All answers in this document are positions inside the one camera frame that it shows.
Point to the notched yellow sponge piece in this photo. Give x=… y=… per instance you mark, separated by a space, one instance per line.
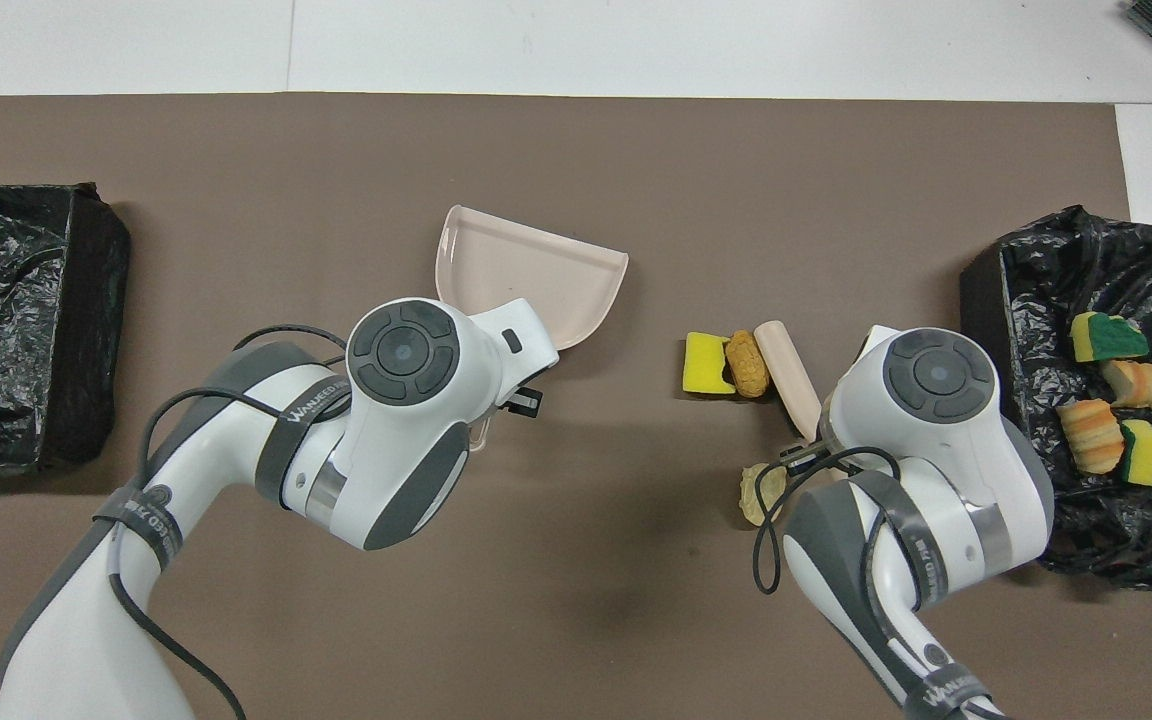
x=704 y=362

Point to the pale toy bread chunk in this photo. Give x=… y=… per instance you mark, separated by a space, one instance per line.
x=1138 y=385
x=758 y=495

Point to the brown table mat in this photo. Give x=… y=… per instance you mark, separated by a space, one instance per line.
x=636 y=150

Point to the beige brush with black bristles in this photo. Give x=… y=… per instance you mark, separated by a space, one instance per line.
x=786 y=370

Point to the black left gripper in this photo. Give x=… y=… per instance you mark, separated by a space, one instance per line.
x=526 y=402

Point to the striped toy croissant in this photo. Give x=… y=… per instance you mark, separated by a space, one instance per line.
x=1091 y=438

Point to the yellow green sponge piece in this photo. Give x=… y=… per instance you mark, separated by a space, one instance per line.
x=1142 y=452
x=1108 y=338

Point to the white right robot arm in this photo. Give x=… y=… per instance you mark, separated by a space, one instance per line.
x=936 y=470

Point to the boxy black bag lined bin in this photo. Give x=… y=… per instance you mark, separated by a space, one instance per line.
x=6 y=300

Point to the brown toy bun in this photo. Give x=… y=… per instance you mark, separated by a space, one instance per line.
x=747 y=365

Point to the crumpled black bag lined bin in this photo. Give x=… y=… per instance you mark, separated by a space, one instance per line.
x=1036 y=300

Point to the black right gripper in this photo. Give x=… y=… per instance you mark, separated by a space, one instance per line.
x=804 y=456

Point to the beige plastic dustpan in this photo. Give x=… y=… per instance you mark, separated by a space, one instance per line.
x=536 y=270

